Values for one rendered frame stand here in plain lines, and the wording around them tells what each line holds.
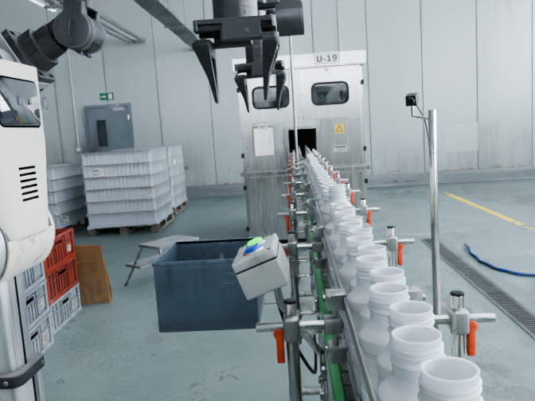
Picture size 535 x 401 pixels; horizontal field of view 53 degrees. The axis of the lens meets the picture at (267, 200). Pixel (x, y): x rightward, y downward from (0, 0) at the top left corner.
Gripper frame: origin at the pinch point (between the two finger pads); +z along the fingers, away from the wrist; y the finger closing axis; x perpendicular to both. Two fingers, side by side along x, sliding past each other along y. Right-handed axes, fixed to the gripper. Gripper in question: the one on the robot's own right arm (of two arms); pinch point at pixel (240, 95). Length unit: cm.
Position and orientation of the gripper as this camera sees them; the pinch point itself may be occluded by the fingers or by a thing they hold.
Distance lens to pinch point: 70.4
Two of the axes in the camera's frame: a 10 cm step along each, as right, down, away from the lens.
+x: 0.4, -1.2, 9.9
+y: 10.0, -0.6, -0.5
